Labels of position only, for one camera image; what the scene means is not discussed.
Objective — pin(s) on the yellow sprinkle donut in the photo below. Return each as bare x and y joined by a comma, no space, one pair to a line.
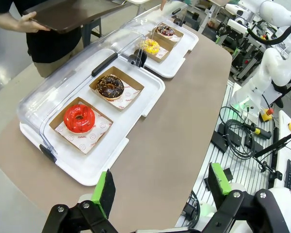
155,48

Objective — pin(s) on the white desk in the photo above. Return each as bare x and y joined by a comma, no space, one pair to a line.
285,136

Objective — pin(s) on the cardboard tray under red donut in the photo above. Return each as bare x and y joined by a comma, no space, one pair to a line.
57,123

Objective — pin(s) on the person's right forearm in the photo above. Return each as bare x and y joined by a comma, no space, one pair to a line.
4,20

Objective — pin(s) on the person's right hand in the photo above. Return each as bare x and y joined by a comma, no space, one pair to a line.
30,25

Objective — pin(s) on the printed paper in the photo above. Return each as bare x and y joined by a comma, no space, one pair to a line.
129,98
175,38
97,138
163,52

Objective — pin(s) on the person in black shirt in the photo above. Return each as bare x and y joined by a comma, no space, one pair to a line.
51,46

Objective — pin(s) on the metal equipment rack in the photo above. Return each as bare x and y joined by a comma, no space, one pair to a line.
245,55

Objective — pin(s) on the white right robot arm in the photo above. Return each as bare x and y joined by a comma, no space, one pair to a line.
281,14

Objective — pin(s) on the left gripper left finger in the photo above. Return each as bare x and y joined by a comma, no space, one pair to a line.
104,191

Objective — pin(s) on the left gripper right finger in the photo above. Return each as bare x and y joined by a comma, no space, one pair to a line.
219,182

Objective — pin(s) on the printed paper under purple donut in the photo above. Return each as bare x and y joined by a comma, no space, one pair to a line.
175,38

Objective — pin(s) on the red glazed donut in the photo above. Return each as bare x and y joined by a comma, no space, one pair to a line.
87,123

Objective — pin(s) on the person's left hand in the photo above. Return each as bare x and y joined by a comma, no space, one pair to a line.
163,4

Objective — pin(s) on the brown serving tray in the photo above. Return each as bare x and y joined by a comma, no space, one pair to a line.
75,14

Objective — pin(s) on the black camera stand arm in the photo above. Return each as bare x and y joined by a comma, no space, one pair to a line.
276,144

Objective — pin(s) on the cardboard tray under chocolate donut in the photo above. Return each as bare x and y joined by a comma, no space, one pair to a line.
94,85

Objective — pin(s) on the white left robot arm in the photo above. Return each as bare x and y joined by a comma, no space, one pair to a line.
283,206

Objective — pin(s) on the cardboard tray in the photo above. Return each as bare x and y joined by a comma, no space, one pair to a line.
157,59
57,123
94,85
165,41

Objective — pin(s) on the yellow red emergency stop button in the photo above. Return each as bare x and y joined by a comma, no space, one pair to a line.
266,116

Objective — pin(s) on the chocolate sprinkle donut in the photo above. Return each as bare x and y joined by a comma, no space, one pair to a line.
101,88

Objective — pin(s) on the white slotted robot base table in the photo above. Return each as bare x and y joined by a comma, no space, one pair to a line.
242,170

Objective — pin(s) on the black power adapter box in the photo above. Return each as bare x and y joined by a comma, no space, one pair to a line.
220,142
254,145

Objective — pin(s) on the printed paper under chocolate donut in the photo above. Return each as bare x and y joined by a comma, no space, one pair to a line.
129,98

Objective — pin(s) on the white display tray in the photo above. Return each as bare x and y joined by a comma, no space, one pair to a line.
150,97
174,65

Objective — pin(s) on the printed paper under red donut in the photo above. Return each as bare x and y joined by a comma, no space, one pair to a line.
97,138

